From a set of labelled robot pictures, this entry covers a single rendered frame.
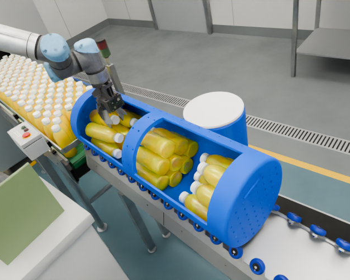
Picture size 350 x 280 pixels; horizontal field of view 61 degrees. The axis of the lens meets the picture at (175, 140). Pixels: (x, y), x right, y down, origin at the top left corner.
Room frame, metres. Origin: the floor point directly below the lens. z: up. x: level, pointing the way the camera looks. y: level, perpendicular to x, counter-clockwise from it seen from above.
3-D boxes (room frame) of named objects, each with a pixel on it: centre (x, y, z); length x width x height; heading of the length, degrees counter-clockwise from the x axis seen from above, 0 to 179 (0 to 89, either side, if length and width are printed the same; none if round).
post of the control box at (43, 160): (1.26, 0.70, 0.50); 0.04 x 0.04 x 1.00; 34
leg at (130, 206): (1.16, 0.36, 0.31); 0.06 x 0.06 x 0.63; 34
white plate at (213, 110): (1.11, -0.21, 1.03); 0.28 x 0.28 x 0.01
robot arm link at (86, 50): (1.05, 0.21, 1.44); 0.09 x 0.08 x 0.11; 108
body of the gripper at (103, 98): (1.04, 0.20, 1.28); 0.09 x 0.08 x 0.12; 34
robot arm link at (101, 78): (1.05, 0.21, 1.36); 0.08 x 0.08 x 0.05
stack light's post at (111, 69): (1.78, 0.26, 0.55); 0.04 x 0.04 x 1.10; 34
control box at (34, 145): (1.26, 0.70, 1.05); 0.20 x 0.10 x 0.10; 34
